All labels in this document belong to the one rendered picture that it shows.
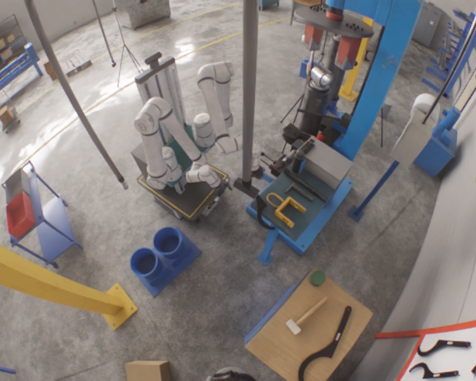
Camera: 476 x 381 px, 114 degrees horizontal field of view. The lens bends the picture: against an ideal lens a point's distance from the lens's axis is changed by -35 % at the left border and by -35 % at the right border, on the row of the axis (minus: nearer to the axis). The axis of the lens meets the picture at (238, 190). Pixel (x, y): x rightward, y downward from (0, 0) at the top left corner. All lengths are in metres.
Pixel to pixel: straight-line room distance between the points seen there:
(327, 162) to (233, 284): 1.55
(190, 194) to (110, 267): 1.31
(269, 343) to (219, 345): 1.03
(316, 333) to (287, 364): 0.28
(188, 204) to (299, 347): 1.78
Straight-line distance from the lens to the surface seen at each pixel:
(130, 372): 2.53
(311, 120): 2.21
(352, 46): 1.74
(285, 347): 1.64
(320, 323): 1.69
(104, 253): 3.12
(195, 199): 2.61
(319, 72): 2.00
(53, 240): 3.38
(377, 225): 3.27
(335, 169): 1.85
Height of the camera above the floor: 2.55
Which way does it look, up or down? 58 degrees down
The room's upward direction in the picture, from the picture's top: 1 degrees counter-clockwise
